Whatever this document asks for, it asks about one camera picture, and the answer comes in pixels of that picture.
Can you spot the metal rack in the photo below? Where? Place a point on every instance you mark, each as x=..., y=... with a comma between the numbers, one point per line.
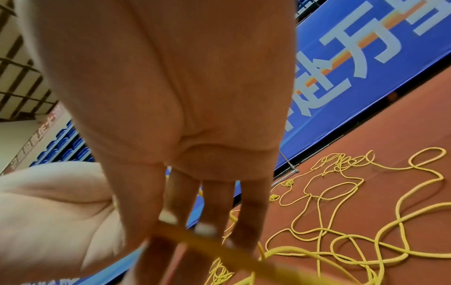
x=285, y=173

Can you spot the rows of blue seats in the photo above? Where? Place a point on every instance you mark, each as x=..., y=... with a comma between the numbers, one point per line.
x=63, y=147

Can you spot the person's right hand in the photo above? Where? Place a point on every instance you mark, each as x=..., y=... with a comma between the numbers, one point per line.
x=176, y=83

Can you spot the blue banner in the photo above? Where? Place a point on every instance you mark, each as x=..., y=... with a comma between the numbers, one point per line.
x=352, y=89

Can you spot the red banner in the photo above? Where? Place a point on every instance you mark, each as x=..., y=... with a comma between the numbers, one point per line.
x=39, y=139

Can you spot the person's left hand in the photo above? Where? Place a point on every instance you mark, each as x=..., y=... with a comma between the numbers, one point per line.
x=56, y=222

